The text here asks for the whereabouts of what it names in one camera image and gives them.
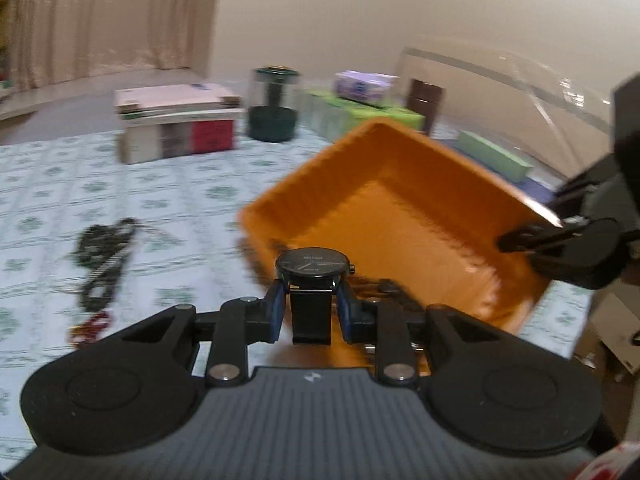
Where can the purple tissue box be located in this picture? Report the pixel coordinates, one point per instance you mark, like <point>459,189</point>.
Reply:
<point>362,87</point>

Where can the orange plastic tray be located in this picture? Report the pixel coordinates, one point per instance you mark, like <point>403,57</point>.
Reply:
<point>400,200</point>

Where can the dark green clear jar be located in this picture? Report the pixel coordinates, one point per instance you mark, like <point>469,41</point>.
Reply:
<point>272,115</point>

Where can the beige curtain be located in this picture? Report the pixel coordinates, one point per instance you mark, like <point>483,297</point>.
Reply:
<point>115,15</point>

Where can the white and red box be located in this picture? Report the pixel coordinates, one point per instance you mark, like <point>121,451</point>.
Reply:
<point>175,137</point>

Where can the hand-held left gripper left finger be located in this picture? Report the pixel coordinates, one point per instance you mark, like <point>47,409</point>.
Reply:
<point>275,312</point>

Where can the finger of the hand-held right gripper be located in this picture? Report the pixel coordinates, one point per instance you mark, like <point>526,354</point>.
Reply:
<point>582,192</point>
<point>535,246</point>

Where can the white pearl strand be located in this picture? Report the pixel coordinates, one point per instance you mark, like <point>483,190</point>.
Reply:
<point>107,267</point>

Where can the red white printed cloth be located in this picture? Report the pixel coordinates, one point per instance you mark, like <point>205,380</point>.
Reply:
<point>612,462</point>

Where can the clear plastic chair back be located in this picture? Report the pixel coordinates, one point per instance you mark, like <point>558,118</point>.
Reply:
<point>500,75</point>

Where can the green tissue packs bundle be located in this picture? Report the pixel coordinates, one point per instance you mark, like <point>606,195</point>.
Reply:
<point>350,112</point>

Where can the floral printed tablecloth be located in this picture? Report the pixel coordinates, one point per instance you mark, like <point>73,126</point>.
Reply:
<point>60,180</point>

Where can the stack of books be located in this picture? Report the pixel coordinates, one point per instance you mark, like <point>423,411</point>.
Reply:
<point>170,97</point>

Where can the long green box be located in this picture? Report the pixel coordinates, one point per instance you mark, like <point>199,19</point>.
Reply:
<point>492,155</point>

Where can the black wrist watch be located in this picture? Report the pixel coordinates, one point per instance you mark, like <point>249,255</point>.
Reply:
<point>312,265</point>

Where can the cardboard box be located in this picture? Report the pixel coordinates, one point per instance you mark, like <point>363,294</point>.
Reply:
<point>612,327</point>

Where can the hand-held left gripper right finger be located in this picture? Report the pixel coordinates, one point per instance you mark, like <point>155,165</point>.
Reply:
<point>346,312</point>

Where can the brown wooden cup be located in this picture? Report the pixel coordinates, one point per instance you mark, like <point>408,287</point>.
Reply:
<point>425,105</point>

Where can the long white box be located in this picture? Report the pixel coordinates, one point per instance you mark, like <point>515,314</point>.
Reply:
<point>542,210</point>

